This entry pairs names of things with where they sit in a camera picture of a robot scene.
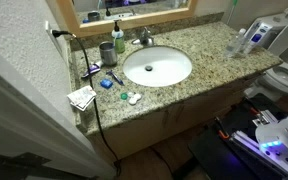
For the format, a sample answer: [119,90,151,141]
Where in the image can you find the purple white toothpaste tube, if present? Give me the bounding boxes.
[80,60,104,79]

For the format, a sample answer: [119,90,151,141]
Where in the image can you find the white sink basin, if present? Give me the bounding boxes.
[122,45,194,88]

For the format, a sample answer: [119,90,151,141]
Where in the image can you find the clear plastic bottle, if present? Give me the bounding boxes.
[224,27,247,58]

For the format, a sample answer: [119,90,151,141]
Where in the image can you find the white wall outlet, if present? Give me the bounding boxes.
[44,20,63,54]

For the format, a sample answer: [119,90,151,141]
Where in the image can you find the white contact lens case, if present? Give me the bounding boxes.
[128,93,143,106]

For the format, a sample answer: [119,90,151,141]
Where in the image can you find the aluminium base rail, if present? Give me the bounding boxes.
[230,109,288,180]

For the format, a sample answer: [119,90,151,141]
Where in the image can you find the stainless steel cup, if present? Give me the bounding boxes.
[98,41,119,67]

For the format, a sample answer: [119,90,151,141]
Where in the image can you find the chrome faucet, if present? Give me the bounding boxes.
[131,26,156,47]

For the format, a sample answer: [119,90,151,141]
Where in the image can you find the green soap pump bottle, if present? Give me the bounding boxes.
[111,19,126,54]

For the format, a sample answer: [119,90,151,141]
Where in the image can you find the beige vanity cabinet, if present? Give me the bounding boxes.
[83,76,262,161]

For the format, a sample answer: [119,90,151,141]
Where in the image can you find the blue razor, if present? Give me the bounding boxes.
[105,69,125,87]

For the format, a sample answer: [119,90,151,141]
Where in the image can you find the white toilet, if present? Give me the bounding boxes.
[243,14,288,101]

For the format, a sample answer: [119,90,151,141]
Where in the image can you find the blue floss container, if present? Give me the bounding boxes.
[99,78,114,90]

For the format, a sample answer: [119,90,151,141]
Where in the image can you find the black floor cable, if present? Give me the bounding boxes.
[149,145,177,179]

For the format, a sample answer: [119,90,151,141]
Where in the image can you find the orange black clamp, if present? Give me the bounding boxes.
[248,105,262,117]
[214,116,231,140]

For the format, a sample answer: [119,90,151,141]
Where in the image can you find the wood framed mirror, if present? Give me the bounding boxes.
[55,0,198,38]

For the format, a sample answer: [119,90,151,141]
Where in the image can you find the white blue cream tube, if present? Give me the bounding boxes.
[242,21,274,51]

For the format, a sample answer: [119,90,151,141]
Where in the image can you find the black power cable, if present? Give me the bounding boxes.
[51,29,122,178]

